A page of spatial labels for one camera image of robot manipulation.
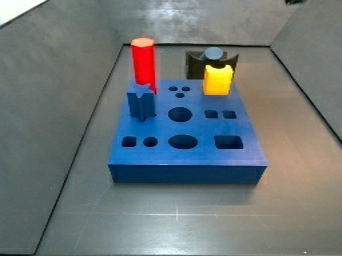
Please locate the blue star-shaped peg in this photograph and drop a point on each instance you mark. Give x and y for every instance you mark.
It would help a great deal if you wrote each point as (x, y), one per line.
(141, 101)

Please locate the grey-blue oval cylinder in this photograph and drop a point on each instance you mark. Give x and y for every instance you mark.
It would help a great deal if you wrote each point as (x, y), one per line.
(213, 54)

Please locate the blue block with shaped holes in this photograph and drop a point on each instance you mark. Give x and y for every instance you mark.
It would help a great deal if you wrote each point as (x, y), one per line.
(198, 141)

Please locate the yellow notched block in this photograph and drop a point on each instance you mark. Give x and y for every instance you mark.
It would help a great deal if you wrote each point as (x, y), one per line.
(218, 79)

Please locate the red hexagonal peg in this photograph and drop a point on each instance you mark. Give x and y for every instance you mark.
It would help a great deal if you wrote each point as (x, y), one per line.
(143, 60)

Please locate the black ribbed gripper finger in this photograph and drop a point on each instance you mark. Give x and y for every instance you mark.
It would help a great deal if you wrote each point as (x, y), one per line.
(290, 2)

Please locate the black curved cradle fixture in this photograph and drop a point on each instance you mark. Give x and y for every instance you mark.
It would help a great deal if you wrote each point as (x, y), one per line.
(197, 61)

